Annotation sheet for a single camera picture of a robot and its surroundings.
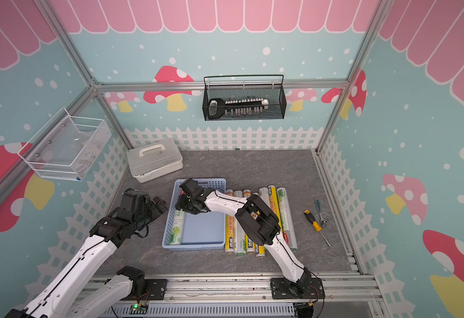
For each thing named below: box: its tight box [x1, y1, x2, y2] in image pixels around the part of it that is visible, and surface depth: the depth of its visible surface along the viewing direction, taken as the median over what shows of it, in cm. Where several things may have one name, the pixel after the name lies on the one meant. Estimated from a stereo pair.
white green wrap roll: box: [169, 209, 185, 245], surface depth 87 cm
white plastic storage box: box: [125, 138, 184, 184], surface depth 105 cm
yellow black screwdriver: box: [303, 209, 331, 248], surface depth 93 cm
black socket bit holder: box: [208, 98, 269, 120], surface depth 91 cm
